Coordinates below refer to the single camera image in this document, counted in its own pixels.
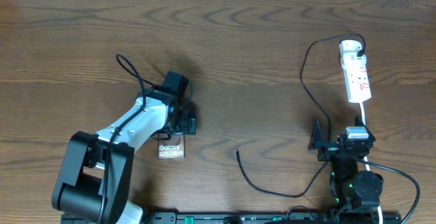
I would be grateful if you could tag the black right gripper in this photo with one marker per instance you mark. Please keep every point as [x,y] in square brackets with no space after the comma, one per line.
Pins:
[328,152]

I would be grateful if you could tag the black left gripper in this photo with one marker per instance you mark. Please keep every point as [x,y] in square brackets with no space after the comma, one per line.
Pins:
[187,124]

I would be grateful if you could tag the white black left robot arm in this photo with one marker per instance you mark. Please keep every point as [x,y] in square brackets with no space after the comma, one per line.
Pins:
[94,179]

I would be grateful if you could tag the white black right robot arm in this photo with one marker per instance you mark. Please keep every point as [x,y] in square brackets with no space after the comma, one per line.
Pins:
[355,190]

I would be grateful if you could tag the white charger adapter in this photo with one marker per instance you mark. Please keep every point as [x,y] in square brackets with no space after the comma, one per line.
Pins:
[349,45]

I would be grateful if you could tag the white power strip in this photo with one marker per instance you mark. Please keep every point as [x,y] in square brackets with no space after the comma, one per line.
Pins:
[356,77]

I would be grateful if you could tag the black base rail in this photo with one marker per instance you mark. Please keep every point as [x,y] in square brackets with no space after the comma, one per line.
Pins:
[298,216]

